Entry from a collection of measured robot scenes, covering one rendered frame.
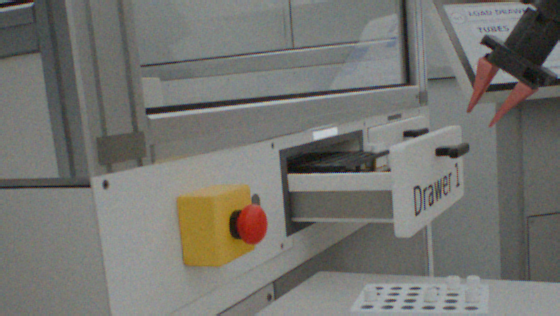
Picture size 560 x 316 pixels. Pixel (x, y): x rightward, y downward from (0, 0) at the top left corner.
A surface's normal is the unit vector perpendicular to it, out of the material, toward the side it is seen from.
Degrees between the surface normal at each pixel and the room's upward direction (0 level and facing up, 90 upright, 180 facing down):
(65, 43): 90
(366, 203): 90
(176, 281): 90
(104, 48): 90
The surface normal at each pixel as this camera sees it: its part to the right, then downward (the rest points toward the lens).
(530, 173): 0.26, 0.15
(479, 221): -0.43, 0.19
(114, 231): 0.90, 0.00
